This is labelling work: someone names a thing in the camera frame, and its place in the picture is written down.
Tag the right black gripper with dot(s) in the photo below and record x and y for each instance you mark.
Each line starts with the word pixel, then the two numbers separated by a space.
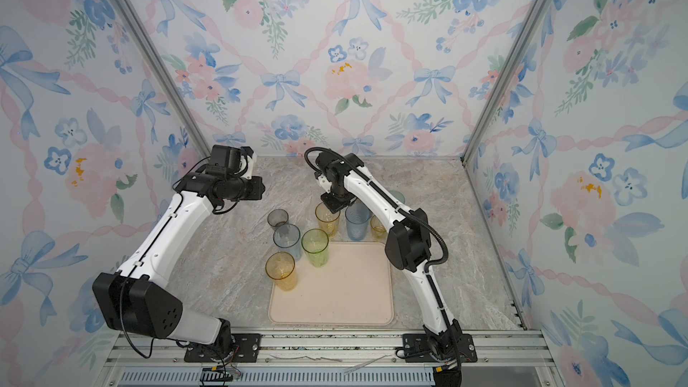
pixel 333 205

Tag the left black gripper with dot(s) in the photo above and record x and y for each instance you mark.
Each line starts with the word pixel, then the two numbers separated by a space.
pixel 259 188

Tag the tall yellow plastic cup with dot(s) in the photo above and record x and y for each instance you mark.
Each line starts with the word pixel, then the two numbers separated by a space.
pixel 328 221

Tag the tall green plastic cup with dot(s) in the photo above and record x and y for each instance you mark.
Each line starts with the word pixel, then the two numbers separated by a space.
pixel 315 244

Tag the light blue plastic cup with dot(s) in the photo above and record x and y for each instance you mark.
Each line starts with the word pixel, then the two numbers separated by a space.
pixel 287 238

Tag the tall orange plastic cup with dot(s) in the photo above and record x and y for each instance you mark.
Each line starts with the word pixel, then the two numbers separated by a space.
pixel 281 269

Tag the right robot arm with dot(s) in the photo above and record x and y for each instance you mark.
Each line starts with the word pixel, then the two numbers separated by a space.
pixel 412 246

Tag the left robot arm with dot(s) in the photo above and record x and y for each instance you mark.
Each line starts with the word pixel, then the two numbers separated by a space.
pixel 135 298

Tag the beige plastic tray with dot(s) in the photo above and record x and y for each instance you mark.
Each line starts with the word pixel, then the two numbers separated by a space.
pixel 354 288

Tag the blue ribbed plastic cup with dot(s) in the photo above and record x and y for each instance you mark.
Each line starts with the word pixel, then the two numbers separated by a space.
pixel 357 217

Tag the small grey plastic cup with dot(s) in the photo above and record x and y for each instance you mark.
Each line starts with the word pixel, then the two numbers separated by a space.
pixel 278 217

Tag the small yellow plastic cup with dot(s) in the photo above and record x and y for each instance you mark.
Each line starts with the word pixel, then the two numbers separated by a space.
pixel 378 230

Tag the teal plastic cup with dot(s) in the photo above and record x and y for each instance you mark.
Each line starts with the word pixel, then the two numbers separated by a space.
pixel 398 196

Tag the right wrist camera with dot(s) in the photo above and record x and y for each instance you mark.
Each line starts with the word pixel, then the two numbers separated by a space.
pixel 323 182

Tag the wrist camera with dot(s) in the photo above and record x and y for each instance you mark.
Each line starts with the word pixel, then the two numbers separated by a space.
pixel 323 182
pixel 226 161

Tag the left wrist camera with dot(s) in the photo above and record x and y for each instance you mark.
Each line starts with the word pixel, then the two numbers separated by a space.
pixel 226 161

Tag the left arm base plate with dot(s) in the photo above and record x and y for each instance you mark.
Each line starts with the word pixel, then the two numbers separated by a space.
pixel 237 348

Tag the aluminium front rail frame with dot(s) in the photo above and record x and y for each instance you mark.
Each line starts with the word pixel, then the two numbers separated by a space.
pixel 290 357

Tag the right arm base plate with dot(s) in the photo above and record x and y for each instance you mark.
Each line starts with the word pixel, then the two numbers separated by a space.
pixel 424 348

